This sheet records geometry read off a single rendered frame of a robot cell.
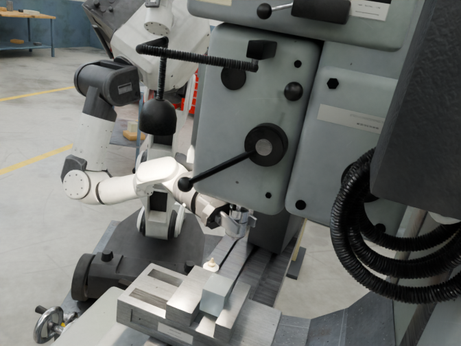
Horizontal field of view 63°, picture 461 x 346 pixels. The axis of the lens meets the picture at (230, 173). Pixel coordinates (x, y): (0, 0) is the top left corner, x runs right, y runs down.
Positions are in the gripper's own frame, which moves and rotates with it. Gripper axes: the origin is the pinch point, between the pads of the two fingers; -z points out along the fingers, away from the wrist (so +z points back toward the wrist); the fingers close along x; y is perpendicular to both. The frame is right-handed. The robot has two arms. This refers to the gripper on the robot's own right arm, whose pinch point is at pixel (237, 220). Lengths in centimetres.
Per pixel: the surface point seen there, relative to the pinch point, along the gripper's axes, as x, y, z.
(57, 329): -22, 57, 44
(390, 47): -2.5, -40.9, -22.0
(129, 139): 140, 93, 261
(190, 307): -12.8, 16.2, -2.2
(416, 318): 5.4, 0.7, -37.9
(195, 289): -8.4, 16.3, 1.4
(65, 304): -4, 84, 79
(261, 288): 17.8, 28.7, 0.5
